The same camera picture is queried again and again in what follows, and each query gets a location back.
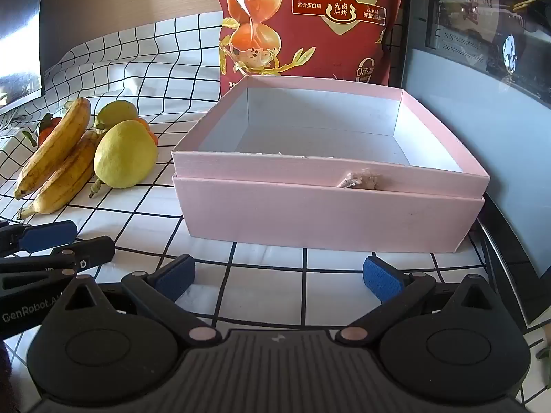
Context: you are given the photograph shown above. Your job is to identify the pink cardboard box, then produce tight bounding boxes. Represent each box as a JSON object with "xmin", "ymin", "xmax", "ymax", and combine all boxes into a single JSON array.
[{"xmin": 171, "ymin": 75, "xmax": 491, "ymax": 254}]

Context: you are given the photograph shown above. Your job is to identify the dark flat screen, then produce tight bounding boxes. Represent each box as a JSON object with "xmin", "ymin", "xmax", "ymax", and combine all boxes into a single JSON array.
[{"xmin": 0, "ymin": 0, "xmax": 47, "ymax": 115}]

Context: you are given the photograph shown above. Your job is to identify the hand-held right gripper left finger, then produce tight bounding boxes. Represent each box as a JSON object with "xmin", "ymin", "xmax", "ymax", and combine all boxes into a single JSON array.
[{"xmin": 64, "ymin": 255, "xmax": 220, "ymax": 346}]

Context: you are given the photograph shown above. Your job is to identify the yellow-green guava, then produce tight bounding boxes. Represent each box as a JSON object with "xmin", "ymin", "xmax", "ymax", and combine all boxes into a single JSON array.
[
  {"xmin": 89, "ymin": 120, "xmax": 159, "ymax": 199},
  {"xmin": 95, "ymin": 100, "xmax": 139, "ymax": 132}
]

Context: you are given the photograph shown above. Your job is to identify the red tangerine with leaves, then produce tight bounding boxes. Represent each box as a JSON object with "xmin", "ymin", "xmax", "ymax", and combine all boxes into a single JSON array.
[{"xmin": 23, "ymin": 113, "xmax": 64, "ymax": 148}]

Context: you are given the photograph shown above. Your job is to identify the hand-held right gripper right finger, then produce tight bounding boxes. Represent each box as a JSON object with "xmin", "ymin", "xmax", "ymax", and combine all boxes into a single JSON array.
[{"xmin": 336, "ymin": 257, "xmax": 502, "ymax": 346}]

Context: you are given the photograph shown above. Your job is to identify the yellow banana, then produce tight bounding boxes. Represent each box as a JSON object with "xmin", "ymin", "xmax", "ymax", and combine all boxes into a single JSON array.
[
  {"xmin": 17, "ymin": 131, "xmax": 100, "ymax": 220},
  {"xmin": 14, "ymin": 97, "xmax": 92, "ymax": 200}
]

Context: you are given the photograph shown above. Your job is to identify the white checked tablecloth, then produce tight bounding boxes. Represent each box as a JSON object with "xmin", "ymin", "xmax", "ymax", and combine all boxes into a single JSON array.
[{"xmin": 0, "ymin": 12, "xmax": 551, "ymax": 401}]

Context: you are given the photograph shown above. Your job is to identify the red printed package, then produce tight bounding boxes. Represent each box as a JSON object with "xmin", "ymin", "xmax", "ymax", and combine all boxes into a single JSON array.
[{"xmin": 214, "ymin": 0, "xmax": 409, "ymax": 95}]

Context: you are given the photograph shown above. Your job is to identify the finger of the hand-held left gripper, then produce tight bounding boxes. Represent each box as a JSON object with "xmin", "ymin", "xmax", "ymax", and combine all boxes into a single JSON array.
[
  {"xmin": 0, "ymin": 220, "xmax": 78, "ymax": 256},
  {"xmin": 0, "ymin": 236, "xmax": 116, "ymax": 293}
]

